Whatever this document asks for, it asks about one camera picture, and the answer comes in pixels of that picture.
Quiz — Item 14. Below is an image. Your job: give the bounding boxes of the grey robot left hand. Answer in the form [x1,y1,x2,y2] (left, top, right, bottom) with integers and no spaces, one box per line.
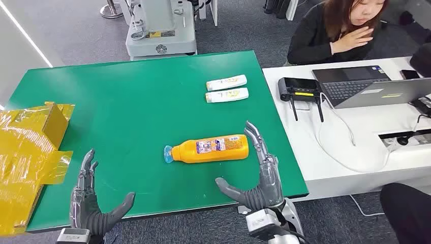
[70,149,136,236]

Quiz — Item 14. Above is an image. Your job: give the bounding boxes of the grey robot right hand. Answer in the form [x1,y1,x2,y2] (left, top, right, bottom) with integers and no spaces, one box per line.
[214,121,285,211]

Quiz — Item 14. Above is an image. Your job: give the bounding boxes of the orange bottle with blue cap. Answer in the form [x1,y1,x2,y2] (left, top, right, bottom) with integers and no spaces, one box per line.
[163,134,250,165]

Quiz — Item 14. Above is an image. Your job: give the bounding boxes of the white shampoo bottle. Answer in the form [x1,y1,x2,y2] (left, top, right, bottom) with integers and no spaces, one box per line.
[206,74,248,92]
[205,87,250,104]

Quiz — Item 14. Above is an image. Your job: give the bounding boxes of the yellow taped cardboard box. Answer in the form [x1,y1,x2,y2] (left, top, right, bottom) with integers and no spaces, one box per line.
[0,101,75,236]

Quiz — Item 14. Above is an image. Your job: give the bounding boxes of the black controller with antennas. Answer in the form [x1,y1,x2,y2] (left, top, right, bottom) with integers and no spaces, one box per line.
[278,77,325,123]

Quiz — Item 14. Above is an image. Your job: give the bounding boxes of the grey laptop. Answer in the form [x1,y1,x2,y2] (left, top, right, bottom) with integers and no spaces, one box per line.
[312,65,431,110]

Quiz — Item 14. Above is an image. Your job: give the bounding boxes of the black rounded object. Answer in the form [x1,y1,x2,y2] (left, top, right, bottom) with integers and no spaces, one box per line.
[380,182,431,244]

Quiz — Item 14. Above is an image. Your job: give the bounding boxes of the desk socket recess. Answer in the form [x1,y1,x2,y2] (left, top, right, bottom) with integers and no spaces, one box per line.
[379,129,431,149]

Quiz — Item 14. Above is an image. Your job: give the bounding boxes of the person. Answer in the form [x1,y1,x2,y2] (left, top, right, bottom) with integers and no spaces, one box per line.
[287,0,391,66]

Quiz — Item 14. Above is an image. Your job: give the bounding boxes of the person's hand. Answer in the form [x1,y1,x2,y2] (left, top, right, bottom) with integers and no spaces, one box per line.
[331,26,375,55]

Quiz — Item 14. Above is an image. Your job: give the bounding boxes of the black adapter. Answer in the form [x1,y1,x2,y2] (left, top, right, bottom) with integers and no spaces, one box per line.
[409,96,431,117]

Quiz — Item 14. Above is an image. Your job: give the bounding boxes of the white panel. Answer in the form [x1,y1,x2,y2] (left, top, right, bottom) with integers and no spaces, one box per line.
[285,0,300,21]

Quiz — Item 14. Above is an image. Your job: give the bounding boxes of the black items on floor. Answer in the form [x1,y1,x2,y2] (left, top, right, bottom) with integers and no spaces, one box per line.
[263,0,290,19]

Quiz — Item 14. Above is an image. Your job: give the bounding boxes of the black phone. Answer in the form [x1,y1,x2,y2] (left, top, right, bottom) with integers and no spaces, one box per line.
[399,69,421,80]

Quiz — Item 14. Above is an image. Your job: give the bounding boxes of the white furniture leg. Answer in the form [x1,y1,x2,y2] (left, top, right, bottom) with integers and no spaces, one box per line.
[198,0,219,27]

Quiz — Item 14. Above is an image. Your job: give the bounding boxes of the black bulky object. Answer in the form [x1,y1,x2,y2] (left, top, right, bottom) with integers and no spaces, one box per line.
[409,43,431,78]

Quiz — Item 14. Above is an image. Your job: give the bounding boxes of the metal stanchion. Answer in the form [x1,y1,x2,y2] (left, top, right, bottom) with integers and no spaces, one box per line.
[100,0,124,19]

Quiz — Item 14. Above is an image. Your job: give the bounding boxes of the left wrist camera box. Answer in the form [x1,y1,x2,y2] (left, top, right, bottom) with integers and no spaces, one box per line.
[56,228,91,244]

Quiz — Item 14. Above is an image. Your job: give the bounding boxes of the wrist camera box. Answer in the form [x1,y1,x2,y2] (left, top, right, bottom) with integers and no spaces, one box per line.
[245,208,283,242]
[56,228,91,244]

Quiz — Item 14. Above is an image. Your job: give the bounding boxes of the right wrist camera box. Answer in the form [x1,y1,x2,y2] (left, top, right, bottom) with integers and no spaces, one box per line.
[245,208,283,242]

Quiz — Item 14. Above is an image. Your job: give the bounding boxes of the white cable on desk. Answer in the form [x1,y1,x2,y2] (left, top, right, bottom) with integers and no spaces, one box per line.
[316,93,399,174]

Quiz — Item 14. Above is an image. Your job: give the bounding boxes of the white cable on floor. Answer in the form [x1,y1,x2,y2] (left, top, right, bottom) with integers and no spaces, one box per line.
[348,194,385,217]

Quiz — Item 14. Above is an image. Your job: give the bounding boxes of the black power plug cable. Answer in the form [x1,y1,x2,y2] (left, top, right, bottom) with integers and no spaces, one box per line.
[396,113,431,146]

